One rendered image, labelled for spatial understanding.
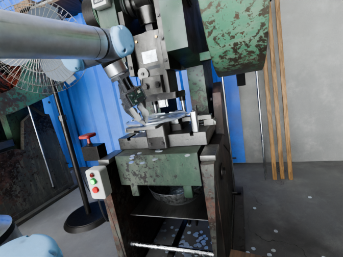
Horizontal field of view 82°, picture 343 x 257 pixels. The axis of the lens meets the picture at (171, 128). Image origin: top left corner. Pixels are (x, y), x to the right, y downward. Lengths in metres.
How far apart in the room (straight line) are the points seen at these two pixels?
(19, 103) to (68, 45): 1.58
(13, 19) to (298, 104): 2.09
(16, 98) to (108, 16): 1.22
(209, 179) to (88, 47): 0.57
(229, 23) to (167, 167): 0.57
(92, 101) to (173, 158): 2.05
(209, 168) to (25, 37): 0.61
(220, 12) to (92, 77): 2.21
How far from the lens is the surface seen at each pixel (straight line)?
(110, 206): 1.02
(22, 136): 2.27
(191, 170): 0.83
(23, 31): 0.43
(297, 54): 2.17
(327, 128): 2.30
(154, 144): 0.90
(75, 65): 0.64
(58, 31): 0.47
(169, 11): 0.92
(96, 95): 2.69
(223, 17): 0.66
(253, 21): 0.68
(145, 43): 0.98
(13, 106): 2.00
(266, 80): 1.84
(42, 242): 0.47
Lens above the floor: 0.91
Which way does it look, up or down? 11 degrees down
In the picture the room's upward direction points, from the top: 10 degrees counter-clockwise
